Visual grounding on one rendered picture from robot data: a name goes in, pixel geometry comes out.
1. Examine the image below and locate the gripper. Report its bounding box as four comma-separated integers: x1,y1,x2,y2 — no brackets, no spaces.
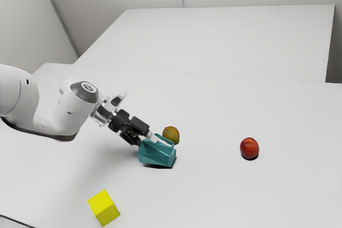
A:
108,108,159,147

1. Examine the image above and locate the teal faceted mug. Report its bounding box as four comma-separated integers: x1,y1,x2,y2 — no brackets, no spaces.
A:
136,133,177,168

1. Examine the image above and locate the yellow cube block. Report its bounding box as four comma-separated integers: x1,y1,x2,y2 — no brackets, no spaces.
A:
87,188,121,227

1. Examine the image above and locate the green orange mango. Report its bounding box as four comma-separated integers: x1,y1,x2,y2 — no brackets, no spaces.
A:
162,126,180,146

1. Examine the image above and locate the red apple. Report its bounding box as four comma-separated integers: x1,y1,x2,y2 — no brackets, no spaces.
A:
239,137,260,160

